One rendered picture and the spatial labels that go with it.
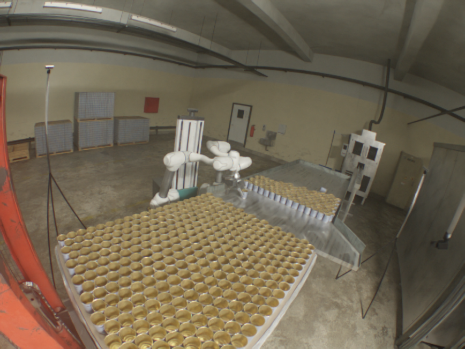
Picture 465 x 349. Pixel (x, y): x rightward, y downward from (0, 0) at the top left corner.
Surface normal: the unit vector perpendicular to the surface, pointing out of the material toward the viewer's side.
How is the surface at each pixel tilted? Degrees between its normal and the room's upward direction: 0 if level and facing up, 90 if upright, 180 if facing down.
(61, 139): 92
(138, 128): 92
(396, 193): 90
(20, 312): 90
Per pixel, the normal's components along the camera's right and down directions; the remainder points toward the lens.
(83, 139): 0.77, 0.34
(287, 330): 0.16, -0.93
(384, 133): -0.60, 0.18
